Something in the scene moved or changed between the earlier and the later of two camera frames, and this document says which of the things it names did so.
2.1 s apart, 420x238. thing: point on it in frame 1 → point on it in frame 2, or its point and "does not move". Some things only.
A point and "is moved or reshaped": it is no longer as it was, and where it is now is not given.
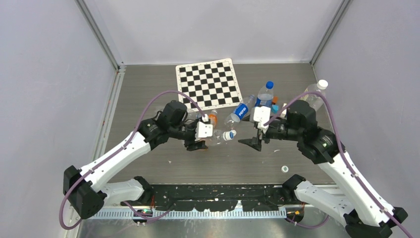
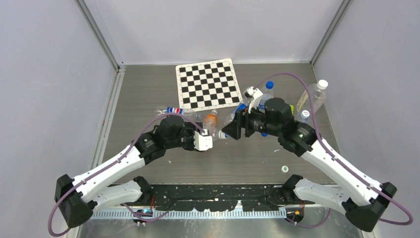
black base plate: [215, 196] does not move
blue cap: [269, 85] does not move
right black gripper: [255, 142] → [241, 120]
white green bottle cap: [285, 169] does not move
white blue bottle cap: [232, 134] is moved or reshaped
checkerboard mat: [211, 84] does not move
